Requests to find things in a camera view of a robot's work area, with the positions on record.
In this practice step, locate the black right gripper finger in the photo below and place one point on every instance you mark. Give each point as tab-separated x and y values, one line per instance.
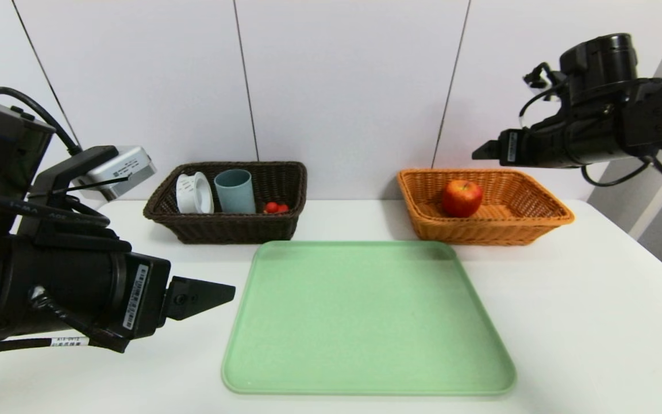
489	152

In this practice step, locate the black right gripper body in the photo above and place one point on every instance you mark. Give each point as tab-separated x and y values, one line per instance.
510	147

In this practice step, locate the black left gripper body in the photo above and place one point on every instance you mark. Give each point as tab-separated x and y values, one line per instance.
146	299

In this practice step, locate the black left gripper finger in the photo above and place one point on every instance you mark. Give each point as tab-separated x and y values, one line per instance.
199	294

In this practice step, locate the red yellow apple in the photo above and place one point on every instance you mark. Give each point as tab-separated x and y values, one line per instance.
462	198

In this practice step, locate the white round plastic container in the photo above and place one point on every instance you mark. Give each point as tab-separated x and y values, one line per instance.
196	194

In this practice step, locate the blue grey plastic cup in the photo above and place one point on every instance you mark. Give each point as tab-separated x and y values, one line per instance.
236	192

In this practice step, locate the red rubber duck toy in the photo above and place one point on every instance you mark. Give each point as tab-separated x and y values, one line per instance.
276	207

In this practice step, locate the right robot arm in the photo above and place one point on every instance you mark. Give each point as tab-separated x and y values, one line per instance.
601	63

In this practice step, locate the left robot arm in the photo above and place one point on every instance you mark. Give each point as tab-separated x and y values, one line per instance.
20	282

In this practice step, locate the dark brown wicker basket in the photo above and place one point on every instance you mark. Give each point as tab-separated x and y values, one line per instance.
227	227

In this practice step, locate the orange wicker basket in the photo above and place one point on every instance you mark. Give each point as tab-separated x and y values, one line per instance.
509	230

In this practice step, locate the light green plastic tray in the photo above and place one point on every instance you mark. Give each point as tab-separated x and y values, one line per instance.
365	322

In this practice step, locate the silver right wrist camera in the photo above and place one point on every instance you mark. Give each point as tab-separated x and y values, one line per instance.
535	83

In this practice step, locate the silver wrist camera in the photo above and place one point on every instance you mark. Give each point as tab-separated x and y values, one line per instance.
121	169
535	83

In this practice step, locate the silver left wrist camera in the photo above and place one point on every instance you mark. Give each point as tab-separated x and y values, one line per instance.
121	169

